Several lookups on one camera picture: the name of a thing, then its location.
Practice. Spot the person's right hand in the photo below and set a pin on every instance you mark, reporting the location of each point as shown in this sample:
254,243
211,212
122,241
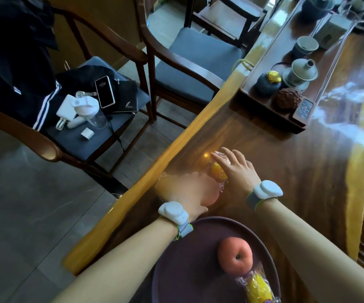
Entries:
240,173

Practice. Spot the person's left hand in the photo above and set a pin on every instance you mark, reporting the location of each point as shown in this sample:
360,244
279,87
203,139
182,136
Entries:
182,192

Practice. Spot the person's right fingers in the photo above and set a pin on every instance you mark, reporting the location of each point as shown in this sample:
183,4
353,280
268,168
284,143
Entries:
231,159

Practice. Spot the person's left thumb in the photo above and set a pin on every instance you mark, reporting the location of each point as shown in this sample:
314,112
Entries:
199,212

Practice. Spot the plastic-wrapped orange fruit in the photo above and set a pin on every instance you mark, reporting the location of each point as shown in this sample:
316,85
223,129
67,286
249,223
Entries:
217,173

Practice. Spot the pink apple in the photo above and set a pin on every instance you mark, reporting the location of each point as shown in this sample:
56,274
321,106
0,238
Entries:
213,196
235,255

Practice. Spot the person's left forearm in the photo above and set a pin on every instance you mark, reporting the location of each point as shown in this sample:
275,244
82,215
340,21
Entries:
128,265

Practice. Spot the person's right forearm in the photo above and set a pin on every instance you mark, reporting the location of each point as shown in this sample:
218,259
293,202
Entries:
314,249

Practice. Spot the white wrist tracker grey band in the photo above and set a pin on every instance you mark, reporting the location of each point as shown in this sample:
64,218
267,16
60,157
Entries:
174,212
267,189

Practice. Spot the round purple plate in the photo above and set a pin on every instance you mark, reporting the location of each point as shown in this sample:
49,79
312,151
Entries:
188,271

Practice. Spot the long dark wooden tea tray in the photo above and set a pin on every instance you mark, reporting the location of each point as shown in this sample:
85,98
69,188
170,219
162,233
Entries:
264,100

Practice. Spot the brown lotus-shaped ornament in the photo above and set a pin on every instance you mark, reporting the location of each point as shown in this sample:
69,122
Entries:
286,99

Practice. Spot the dark blue jar gold lid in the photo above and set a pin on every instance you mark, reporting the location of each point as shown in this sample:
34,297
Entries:
268,82

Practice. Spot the plastic-wrapped yellow fruit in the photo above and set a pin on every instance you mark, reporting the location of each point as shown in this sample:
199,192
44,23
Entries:
257,285

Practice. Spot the blue-grey seat cushion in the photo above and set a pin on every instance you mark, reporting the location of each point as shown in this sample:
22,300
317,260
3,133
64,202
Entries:
74,145
197,56

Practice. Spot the wooden armchair empty cushion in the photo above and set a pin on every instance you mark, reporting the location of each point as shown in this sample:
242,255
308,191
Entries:
182,61

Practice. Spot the grey lidded gaiwan cup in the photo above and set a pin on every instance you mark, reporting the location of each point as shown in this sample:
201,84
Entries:
300,74

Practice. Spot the black notebook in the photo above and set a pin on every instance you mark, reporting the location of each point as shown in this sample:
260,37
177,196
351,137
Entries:
127,97

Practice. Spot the clear glass cup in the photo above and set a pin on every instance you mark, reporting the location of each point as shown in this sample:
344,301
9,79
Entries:
99,120

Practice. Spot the grey teacup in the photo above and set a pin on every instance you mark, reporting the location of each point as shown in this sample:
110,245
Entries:
305,45

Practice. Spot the small white cube adapter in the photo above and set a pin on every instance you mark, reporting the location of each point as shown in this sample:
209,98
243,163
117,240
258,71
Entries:
87,134

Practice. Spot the black smartphone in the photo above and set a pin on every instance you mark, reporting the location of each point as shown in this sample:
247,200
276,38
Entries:
104,92

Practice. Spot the dark wooden chair bare seat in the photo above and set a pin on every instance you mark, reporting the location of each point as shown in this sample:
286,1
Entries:
226,15

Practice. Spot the silver wristwatch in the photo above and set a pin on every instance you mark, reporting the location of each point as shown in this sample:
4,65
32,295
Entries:
86,93

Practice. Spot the grey-green cardboard box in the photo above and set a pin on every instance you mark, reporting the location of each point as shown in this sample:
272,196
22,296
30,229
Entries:
331,29

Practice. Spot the white power charger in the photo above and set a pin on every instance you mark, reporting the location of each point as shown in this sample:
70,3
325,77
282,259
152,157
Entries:
66,108

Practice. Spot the wooden armchair with belongings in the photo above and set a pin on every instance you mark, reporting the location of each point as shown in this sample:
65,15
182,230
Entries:
43,145

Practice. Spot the dark ceramic teapot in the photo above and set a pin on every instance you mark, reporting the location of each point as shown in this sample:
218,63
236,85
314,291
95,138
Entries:
317,7

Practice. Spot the clear glass pitcher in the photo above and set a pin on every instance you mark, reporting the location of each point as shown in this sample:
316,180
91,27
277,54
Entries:
349,11

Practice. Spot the black jacket white stripes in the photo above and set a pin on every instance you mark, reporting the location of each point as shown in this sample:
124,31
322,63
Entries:
15,59

